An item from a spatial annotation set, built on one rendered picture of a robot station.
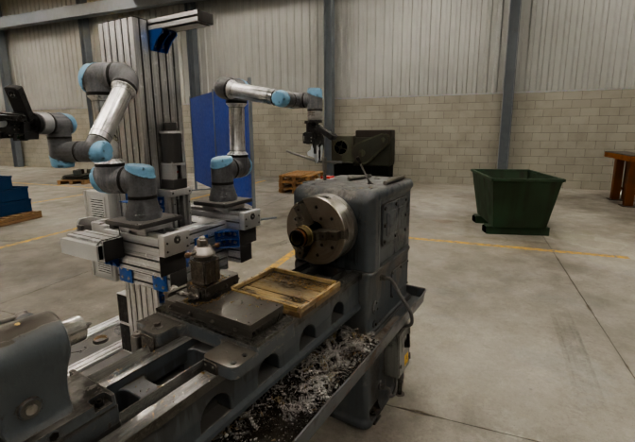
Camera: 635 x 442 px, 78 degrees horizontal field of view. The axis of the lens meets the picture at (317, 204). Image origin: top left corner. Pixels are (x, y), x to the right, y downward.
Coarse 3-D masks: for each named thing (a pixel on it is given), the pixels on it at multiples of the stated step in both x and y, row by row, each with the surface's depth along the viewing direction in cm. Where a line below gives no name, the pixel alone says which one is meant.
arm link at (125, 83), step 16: (112, 64) 157; (112, 80) 154; (128, 80) 154; (112, 96) 149; (128, 96) 154; (112, 112) 146; (96, 128) 141; (112, 128) 145; (80, 144) 138; (96, 144) 137; (80, 160) 139; (96, 160) 138
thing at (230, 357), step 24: (168, 312) 134; (144, 336) 125; (168, 336) 126; (192, 336) 129; (216, 336) 122; (240, 336) 118; (264, 336) 118; (288, 336) 127; (216, 360) 110; (240, 360) 110
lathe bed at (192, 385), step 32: (352, 288) 183; (320, 320) 160; (160, 352) 121; (192, 352) 128; (288, 352) 142; (128, 384) 110; (160, 384) 121; (192, 384) 105; (224, 384) 114; (256, 384) 127; (128, 416) 96; (160, 416) 94; (192, 416) 105; (224, 416) 115
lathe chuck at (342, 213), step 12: (312, 204) 177; (324, 204) 173; (336, 204) 174; (288, 216) 185; (312, 216) 178; (324, 216) 174; (336, 216) 171; (348, 216) 175; (288, 228) 186; (312, 228) 185; (324, 228) 175; (336, 228) 172; (348, 228) 172; (348, 240) 174; (312, 252) 181; (324, 252) 177; (336, 252) 174
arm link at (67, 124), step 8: (48, 112) 135; (56, 112) 139; (56, 120) 135; (64, 120) 139; (72, 120) 142; (56, 128) 136; (64, 128) 139; (72, 128) 143; (48, 136) 138; (56, 136) 138; (64, 136) 139
